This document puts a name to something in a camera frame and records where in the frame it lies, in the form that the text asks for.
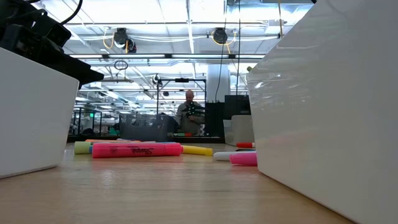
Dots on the black cap marker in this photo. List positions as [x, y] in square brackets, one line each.
[245, 150]

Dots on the pink cap marker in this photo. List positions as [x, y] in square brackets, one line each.
[244, 159]

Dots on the red cap marker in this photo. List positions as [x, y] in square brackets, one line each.
[244, 145]

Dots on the black aluminium table frame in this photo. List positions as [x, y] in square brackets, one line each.
[199, 140]

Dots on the white plastic bin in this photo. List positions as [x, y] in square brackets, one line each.
[31, 124]
[326, 109]

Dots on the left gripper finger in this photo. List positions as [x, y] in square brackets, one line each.
[71, 70]

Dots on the light green highlighter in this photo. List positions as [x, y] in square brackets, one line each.
[81, 148]

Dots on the black background frame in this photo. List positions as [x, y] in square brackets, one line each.
[182, 80]

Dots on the green cap marker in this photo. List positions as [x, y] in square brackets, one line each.
[221, 156]

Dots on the white column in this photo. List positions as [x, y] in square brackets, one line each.
[217, 82]

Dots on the dark grey plastic bin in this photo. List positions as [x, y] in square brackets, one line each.
[143, 129]

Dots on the pink highlighter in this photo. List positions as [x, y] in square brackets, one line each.
[136, 150]

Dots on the person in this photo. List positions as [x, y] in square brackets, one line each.
[186, 121]

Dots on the light grey plastic bin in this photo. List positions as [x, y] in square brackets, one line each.
[239, 129]

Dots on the yellow slim highlighter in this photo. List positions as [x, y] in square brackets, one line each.
[199, 150]

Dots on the black cabinet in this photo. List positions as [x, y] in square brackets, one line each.
[236, 105]

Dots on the orange highlighter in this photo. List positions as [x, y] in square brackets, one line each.
[109, 141]

